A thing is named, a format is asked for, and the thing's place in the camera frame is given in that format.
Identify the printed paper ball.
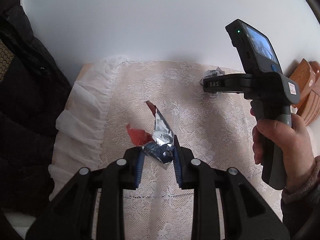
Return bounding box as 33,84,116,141
200,67,226,98

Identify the grey sleeve forearm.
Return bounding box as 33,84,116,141
281,156,319,237

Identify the black clothing pile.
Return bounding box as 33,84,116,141
1,0,71,217

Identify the silver red foil wrapper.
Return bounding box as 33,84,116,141
126,100,174,170

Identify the person right hand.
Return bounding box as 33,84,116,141
252,114,316,193

